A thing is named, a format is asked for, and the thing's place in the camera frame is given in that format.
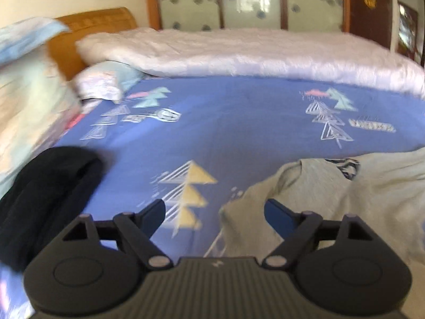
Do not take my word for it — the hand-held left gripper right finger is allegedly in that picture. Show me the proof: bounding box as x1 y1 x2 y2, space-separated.
262 198 373 270

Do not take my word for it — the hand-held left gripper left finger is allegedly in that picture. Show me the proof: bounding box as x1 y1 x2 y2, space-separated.
62 199 174 271

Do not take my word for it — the blue printed bed sheet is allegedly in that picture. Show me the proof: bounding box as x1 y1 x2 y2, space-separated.
0 76 425 319

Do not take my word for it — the black cloth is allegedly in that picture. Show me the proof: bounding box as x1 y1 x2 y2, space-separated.
0 146 105 271

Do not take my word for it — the patterned pillow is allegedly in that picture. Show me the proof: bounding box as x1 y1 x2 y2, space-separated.
72 60 147 104

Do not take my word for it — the white quilt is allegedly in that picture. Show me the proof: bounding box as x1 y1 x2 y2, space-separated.
76 28 425 99

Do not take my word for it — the light patterned blanket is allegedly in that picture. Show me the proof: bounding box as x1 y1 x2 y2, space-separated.
0 16 84 200

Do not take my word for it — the wooden headboard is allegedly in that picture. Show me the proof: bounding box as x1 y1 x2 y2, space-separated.
46 7 138 82

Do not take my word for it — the wooden wardrobe with glass doors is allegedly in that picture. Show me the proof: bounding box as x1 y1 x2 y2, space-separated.
143 0 352 34

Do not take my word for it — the dark brown door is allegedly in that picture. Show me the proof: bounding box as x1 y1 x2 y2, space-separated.
348 0 394 52

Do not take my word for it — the glass display cabinet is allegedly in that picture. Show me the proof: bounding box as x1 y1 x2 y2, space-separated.
396 1 419 61

